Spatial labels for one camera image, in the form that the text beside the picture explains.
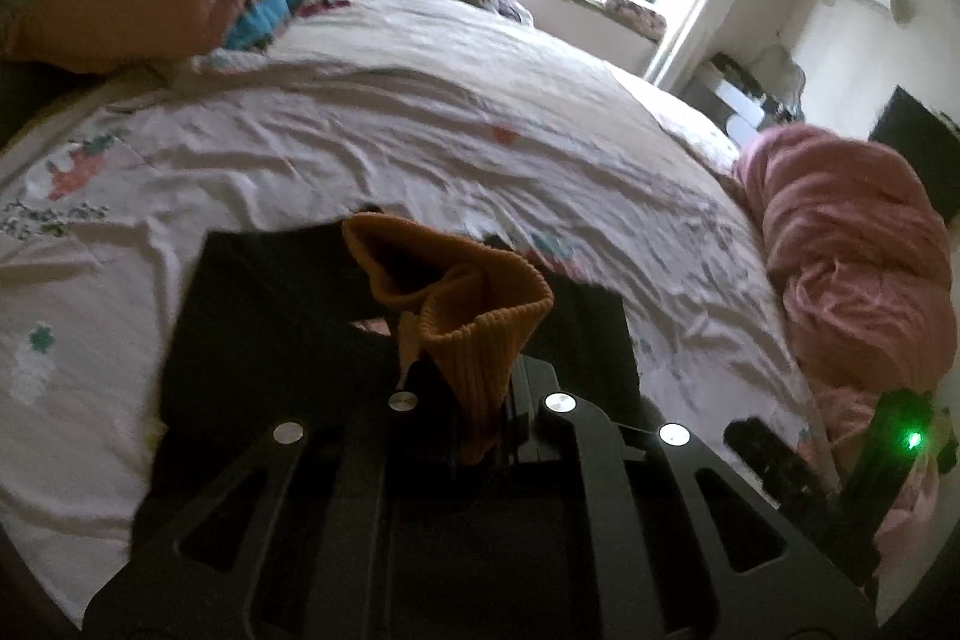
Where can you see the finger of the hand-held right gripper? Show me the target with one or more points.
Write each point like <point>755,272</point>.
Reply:
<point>772,460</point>

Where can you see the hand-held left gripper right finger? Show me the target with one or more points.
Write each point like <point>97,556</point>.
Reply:
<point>534,419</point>

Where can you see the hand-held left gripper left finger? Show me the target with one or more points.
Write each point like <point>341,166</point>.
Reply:
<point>401,434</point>

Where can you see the orange knit garment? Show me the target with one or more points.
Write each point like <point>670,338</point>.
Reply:
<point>465,347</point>

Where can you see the black garment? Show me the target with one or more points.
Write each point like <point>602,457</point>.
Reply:
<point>285,310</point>

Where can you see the pink blanket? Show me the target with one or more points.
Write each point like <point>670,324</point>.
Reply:
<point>847,250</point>

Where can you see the white strawberry print quilt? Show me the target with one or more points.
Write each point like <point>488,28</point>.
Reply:
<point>412,108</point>

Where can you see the black monitor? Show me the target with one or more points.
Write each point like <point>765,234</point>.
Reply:
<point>919,138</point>

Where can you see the white desk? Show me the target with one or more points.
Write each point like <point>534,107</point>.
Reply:
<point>731,100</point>

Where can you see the white standing fan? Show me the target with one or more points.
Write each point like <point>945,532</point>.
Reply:
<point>780,78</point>

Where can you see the floral cushion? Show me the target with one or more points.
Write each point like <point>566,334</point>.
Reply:
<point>637,16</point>

